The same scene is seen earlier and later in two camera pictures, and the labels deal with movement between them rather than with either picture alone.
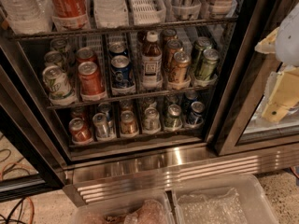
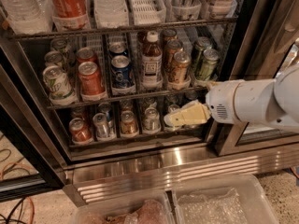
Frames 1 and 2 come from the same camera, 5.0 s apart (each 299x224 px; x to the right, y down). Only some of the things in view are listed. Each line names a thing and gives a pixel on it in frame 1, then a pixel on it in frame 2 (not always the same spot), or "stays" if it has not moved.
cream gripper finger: x=267 y=46 -> x=211 y=84
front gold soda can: x=180 y=65 stays
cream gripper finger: x=281 y=94 -> x=193 y=113
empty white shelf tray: x=145 y=5 stays
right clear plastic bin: x=237 y=201 stays
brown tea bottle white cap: x=151 y=63 stays
